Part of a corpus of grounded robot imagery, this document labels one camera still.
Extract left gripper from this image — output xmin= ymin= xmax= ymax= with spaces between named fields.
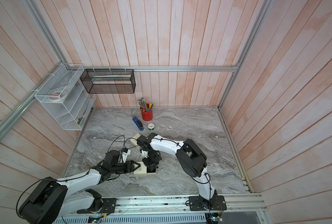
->
xmin=111 ymin=160 xmax=141 ymax=174

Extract white wire wall shelf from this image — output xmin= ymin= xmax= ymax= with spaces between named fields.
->
xmin=35 ymin=63 xmax=95 ymax=131

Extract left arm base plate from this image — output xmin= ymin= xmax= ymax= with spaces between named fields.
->
xmin=77 ymin=198 xmax=116 ymax=214

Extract red pen holder cup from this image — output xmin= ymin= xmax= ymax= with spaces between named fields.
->
xmin=140 ymin=104 xmax=153 ymax=121

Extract small cream jewelry box front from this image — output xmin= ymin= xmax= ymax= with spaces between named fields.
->
xmin=134 ymin=161 xmax=156 ymax=176

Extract black mesh wall basket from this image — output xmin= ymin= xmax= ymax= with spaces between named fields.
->
xmin=80 ymin=69 xmax=136 ymax=94

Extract tape roll on shelf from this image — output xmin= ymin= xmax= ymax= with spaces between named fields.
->
xmin=47 ymin=90 xmax=67 ymax=102

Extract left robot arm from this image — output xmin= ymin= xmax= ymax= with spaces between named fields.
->
xmin=16 ymin=150 xmax=141 ymax=224

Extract pens in cup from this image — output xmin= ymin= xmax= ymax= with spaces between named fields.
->
xmin=138 ymin=98 xmax=154 ymax=112

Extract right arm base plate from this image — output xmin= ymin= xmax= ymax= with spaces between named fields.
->
xmin=188 ymin=195 xmax=227 ymax=211

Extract green sticker roll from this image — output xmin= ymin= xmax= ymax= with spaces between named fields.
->
xmin=148 ymin=123 xmax=155 ymax=131

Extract blue stapler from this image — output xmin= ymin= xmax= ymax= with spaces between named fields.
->
xmin=132 ymin=115 xmax=144 ymax=131

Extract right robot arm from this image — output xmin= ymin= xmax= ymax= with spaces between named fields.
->
xmin=136 ymin=133 xmax=218 ymax=210

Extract aluminium front rail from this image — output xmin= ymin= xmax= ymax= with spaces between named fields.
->
xmin=112 ymin=193 xmax=268 ymax=216

